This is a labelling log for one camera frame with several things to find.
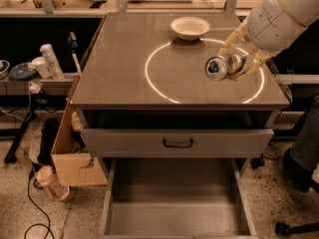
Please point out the white paper cup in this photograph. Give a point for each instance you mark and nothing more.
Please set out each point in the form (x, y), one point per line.
(41, 66)

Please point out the white spray bottle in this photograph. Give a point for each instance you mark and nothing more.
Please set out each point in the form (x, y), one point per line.
(51, 61)

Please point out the white power adapter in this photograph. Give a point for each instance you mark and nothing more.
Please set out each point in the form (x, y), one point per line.
(34, 88)

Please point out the grey open middle drawer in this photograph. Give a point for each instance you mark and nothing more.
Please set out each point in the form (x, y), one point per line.
(175, 199)

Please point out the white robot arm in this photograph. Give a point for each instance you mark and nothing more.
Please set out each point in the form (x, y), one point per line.
(310, 13)

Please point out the grey drawer cabinet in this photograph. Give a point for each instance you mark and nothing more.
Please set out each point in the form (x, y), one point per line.
(140, 74)

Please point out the black table leg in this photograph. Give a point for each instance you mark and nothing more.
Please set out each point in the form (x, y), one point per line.
(16, 134)

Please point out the person leg in jeans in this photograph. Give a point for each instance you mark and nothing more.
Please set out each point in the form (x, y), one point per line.
(302, 158)

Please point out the black drawer handle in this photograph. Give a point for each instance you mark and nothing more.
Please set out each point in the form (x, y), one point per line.
(177, 144)

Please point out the cardboard box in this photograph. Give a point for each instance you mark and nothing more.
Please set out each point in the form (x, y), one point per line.
(74, 167)

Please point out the black chair base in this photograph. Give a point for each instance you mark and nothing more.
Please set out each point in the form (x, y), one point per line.
(285, 230)

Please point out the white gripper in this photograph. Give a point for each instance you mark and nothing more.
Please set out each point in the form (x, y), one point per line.
(269, 27)

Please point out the dark blue plate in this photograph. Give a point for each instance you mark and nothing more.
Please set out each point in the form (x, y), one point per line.
(24, 71)

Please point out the grey upper drawer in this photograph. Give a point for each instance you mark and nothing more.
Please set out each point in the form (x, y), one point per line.
(147, 142)

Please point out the clear plastic bottle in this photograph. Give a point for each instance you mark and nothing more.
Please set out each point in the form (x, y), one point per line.
(50, 182)

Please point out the silver redbull can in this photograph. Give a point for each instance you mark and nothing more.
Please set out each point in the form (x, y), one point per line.
(218, 68)

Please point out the blue handled brush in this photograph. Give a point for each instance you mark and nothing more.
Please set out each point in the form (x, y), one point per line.
(72, 40)

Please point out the white paper bowl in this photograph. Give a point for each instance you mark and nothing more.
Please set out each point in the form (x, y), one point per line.
(189, 28)

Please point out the small bowl at edge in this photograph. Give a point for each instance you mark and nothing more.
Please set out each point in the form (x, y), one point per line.
(4, 67)

